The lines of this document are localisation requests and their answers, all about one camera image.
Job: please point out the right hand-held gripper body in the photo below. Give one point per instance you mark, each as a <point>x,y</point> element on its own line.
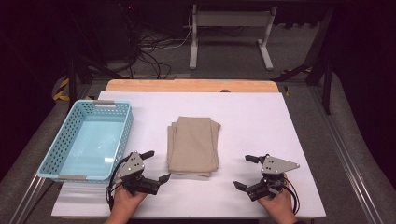
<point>274,166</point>

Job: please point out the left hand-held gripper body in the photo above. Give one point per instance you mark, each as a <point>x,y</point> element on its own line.
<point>133,164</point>

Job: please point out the beige pants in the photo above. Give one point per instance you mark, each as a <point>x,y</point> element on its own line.
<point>191,146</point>

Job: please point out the light blue perforated plastic basket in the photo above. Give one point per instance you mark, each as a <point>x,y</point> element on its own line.
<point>87,146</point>

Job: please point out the person's right hand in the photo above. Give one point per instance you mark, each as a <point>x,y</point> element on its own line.
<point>277,203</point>

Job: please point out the person's left hand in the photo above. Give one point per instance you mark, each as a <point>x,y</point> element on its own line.
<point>126,202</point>

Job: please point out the white board table cover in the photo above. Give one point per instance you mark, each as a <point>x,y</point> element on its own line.
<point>249,124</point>

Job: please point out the wooden table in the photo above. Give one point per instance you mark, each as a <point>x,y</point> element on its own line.
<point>186,85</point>

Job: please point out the yellow black hazard tape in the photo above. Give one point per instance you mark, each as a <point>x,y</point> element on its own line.
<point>60,90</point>

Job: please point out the white metal stand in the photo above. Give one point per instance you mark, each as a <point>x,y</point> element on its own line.
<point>232,18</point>

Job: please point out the aluminium floor rail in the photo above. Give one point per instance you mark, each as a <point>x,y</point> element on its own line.
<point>25,202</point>
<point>348,161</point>

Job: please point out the black metal frame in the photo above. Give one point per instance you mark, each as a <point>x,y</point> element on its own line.
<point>325,62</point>
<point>73,77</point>

